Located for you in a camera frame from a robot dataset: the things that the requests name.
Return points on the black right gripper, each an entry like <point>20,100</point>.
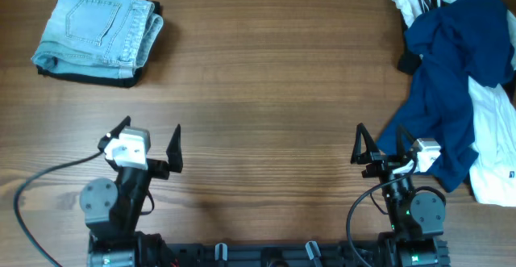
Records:
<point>358,158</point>

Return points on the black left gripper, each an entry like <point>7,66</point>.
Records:
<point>159,168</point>

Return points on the light blue denim shorts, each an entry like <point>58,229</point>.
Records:
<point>98,38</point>

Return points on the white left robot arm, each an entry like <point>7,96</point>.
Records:
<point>112,208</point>

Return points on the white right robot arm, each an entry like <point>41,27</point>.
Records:
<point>416,214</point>

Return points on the folded black garment stack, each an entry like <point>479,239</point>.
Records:
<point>126,82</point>

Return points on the white printed t-shirt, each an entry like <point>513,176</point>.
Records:
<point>492,175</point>

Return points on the dark blue t-shirt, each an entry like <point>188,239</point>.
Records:
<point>466,39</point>

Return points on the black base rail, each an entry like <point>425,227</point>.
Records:
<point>309,254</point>

